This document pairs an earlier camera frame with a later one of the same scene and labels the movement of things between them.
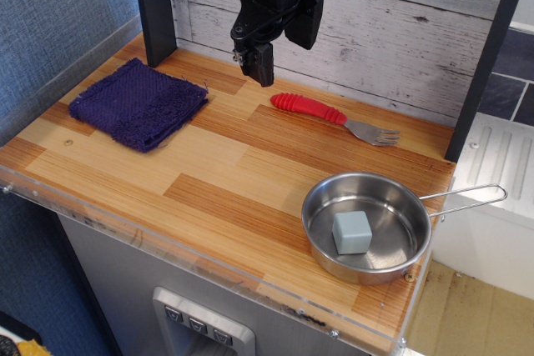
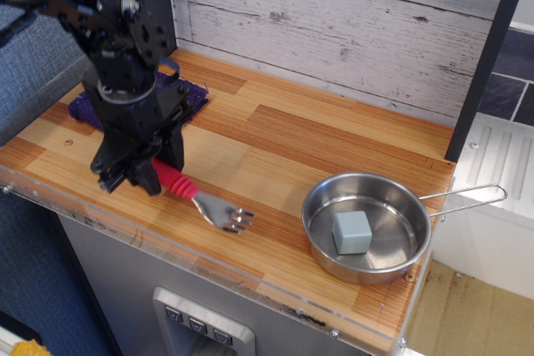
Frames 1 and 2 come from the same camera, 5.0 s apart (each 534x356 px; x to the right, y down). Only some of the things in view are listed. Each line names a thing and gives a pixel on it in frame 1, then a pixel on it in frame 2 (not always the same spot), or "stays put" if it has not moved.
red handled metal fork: (369, 133) to (217, 213)
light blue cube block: (352, 232) stays put
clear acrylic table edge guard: (214, 273) stays put
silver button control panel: (193, 328) stays put
